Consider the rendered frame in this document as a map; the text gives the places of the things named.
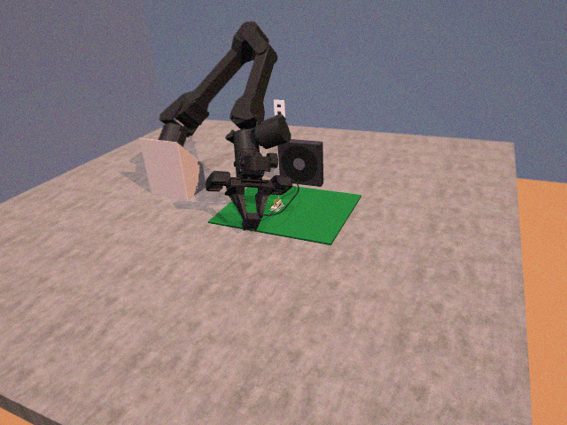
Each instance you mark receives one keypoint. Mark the green circuit board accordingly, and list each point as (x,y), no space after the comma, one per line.
(314,215)

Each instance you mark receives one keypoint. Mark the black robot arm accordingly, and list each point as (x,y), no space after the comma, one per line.
(249,43)

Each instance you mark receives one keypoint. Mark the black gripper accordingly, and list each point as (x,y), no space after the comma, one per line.
(278,185)

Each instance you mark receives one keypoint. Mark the black cable with plug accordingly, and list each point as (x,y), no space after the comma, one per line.
(253,219)

